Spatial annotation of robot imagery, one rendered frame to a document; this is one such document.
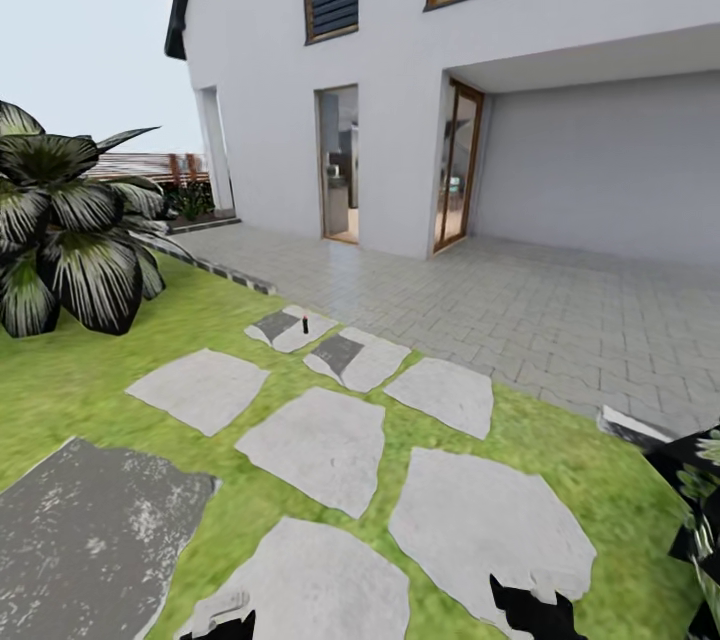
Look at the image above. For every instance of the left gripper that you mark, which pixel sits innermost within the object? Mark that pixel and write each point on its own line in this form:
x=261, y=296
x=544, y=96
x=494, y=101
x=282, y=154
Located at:
x=235, y=629

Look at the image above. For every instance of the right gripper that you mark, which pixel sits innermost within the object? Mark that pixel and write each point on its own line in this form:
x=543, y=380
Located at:
x=526, y=614

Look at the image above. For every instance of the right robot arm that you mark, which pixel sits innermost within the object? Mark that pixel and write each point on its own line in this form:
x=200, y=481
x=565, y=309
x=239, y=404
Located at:
x=543, y=612

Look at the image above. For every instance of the fixed window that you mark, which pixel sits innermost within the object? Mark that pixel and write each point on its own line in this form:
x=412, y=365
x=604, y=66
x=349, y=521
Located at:
x=338, y=127

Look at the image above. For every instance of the door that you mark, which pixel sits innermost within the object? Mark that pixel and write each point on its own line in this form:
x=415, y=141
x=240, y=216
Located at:
x=463, y=121

